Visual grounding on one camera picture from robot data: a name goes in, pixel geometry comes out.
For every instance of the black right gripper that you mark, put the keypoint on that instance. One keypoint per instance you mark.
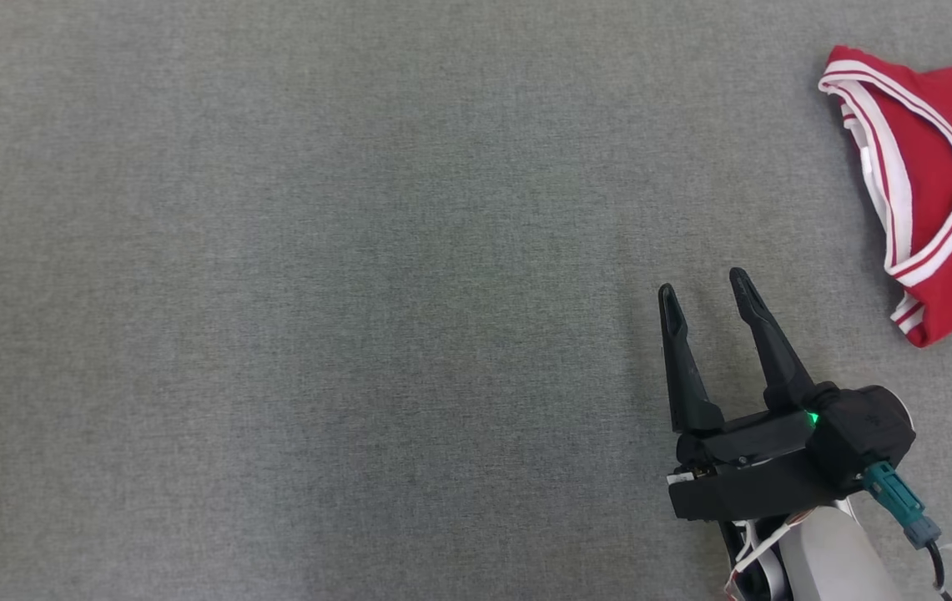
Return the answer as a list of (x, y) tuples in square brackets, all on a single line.
[(742, 484)]

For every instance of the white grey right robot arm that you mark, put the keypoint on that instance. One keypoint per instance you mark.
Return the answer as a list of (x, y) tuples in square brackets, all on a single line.
[(826, 559)]

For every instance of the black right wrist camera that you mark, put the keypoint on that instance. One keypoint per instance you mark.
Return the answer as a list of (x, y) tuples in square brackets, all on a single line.
[(868, 434)]

